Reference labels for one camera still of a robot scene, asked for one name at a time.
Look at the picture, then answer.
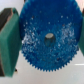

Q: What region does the right metal peg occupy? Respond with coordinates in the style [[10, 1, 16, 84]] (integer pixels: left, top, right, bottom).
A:
[[44, 33, 54, 44]]

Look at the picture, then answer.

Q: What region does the green-padded gripper right finger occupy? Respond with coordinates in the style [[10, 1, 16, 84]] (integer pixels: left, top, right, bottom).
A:
[[78, 20, 84, 56]]

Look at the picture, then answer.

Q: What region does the large blue gear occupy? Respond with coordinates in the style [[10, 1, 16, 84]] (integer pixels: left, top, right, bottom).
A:
[[20, 0, 82, 71]]

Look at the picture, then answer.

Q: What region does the green-padded gripper left finger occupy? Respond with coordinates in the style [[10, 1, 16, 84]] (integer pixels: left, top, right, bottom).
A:
[[0, 8, 21, 77]]

